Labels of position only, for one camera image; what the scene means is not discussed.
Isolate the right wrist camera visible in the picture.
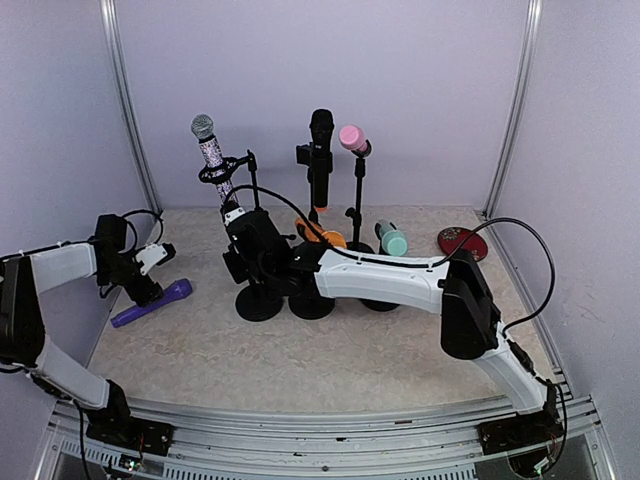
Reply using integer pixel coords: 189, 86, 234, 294
222, 204, 247, 227

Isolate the teal microphone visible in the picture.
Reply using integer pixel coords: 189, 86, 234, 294
374, 220, 409, 257

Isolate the glitter silver microphone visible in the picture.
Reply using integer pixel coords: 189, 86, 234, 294
191, 114, 238, 213

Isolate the right aluminium frame post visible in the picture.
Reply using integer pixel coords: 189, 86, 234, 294
482, 0, 543, 219

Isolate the orange microphone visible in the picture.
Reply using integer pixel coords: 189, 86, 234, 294
295, 218, 347, 249

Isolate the black tripod mic stand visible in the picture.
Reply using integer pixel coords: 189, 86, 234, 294
198, 149, 297, 241

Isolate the black microphone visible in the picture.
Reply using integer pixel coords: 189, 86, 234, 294
310, 109, 334, 211

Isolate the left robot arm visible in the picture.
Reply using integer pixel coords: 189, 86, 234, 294
1, 214, 176, 457

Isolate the left aluminium frame post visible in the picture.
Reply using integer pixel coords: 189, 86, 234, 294
99, 0, 163, 214

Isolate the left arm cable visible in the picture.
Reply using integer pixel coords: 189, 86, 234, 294
94, 208, 166, 301

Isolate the red floral plate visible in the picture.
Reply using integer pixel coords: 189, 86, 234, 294
437, 227, 489, 262

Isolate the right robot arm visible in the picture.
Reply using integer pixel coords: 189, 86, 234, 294
223, 207, 568, 454

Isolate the pink microphone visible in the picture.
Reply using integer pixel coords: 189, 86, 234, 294
339, 124, 371, 157

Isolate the purple microphone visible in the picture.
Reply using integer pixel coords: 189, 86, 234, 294
110, 278, 193, 328

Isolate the front aluminium rail base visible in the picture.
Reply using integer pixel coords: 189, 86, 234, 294
27, 392, 622, 479

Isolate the aluminium frame post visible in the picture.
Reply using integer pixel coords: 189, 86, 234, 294
482, 0, 543, 219
99, 0, 163, 214

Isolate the back tall round stand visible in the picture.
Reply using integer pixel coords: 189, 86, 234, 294
296, 143, 333, 223

